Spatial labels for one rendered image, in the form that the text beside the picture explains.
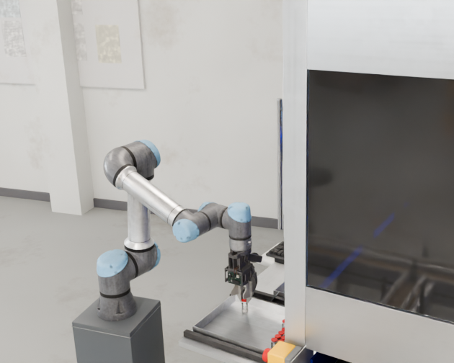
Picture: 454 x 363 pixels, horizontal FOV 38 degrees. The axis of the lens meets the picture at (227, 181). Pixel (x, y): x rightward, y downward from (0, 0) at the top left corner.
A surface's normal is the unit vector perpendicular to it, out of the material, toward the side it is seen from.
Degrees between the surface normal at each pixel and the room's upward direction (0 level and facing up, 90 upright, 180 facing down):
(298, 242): 90
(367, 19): 90
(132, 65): 90
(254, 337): 0
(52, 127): 90
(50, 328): 0
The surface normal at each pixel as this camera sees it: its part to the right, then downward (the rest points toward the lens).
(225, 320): -0.04, -0.94
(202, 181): -0.36, 0.33
